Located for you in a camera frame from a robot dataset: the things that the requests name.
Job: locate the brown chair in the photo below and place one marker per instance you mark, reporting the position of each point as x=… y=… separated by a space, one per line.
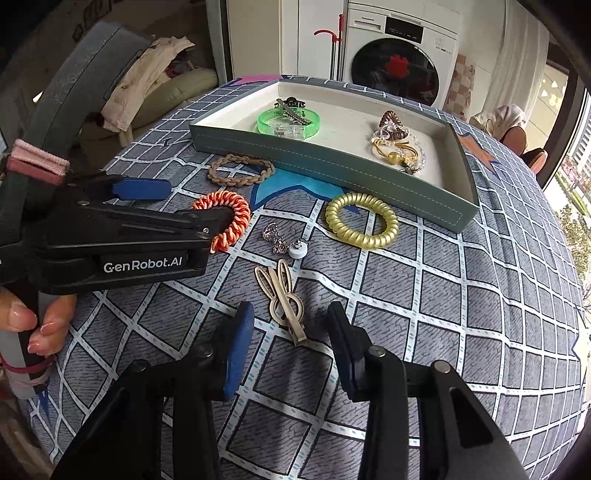
x=516 y=141
x=536 y=161

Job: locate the white garment on chair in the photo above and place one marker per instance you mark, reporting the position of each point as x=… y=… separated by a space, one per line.
x=503 y=115

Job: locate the white tall cabinet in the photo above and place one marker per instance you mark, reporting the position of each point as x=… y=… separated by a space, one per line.
x=258 y=37

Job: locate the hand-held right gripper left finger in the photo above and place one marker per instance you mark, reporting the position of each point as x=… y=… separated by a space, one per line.
x=240 y=350

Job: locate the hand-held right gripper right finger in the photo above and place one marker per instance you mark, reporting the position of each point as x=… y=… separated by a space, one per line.
x=346 y=350

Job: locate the grey-green jewelry tray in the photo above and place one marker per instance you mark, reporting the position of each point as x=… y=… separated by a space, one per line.
x=351 y=129

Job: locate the beige rabbit hair clip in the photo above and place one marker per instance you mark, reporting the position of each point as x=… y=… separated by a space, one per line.
x=281 y=300

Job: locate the silver brooch with white disc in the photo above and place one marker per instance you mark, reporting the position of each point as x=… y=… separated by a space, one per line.
x=295 y=250

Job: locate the cream sofa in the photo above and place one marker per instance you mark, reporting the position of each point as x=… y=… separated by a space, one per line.
x=184 y=87

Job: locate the green translucent bangle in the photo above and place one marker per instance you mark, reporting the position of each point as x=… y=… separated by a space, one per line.
x=265 y=122

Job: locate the white front-load washing machine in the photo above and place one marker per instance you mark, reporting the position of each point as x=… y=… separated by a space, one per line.
x=397 y=27

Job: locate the checkered beige cloth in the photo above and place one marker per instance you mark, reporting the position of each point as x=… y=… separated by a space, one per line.
x=461 y=83

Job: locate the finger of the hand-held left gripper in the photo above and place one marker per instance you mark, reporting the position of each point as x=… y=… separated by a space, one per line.
x=184 y=221
x=138 y=189

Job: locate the cream clothes pile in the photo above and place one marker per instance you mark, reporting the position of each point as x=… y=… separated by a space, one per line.
x=143 y=78

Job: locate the person's left hand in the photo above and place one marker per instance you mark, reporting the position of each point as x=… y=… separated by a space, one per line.
x=23 y=318

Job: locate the silver rhinestone hair clip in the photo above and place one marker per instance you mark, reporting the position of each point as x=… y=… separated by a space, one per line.
x=291 y=107

